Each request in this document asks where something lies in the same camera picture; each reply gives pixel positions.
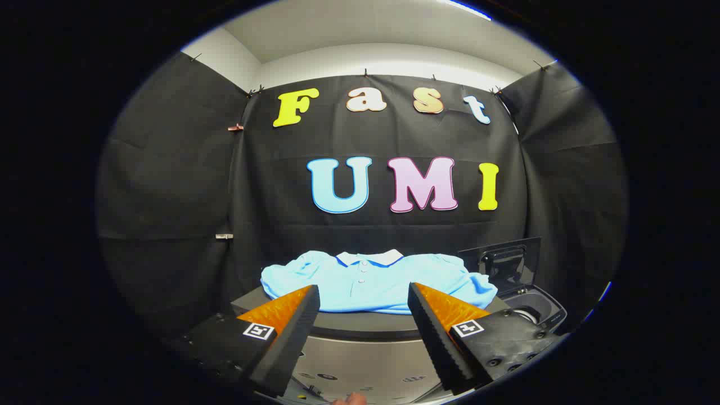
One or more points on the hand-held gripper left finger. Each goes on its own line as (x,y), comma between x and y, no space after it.
(281,349)

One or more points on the light blue polo shirt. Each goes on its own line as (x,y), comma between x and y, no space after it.
(365,284)

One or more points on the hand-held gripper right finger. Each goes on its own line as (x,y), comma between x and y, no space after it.
(436,343)

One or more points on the grey washing machine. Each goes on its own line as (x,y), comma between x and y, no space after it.
(543,306)

